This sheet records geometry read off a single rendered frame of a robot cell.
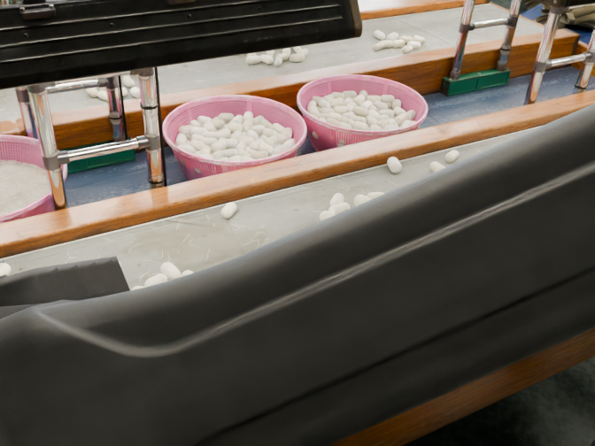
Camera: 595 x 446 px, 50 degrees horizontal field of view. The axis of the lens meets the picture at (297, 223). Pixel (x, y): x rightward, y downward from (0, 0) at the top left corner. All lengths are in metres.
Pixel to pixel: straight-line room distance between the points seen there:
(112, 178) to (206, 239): 0.34
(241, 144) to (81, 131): 0.30
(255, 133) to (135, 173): 0.24
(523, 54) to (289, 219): 0.98
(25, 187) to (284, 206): 0.43
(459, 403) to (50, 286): 0.75
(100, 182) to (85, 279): 0.98
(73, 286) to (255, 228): 0.74
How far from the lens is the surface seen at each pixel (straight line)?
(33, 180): 1.15
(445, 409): 0.92
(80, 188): 1.22
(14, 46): 0.72
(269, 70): 1.52
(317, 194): 1.07
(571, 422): 1.83
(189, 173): 1.17
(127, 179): 1.24
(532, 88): 1.45
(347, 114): 1.32
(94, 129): 1.27
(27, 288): 0.24
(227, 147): 1.21
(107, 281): 0.27
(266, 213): 1.01
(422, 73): 1.59
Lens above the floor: 1.33
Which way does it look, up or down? 36 degrees down
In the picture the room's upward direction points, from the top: 4 degrees clockwise
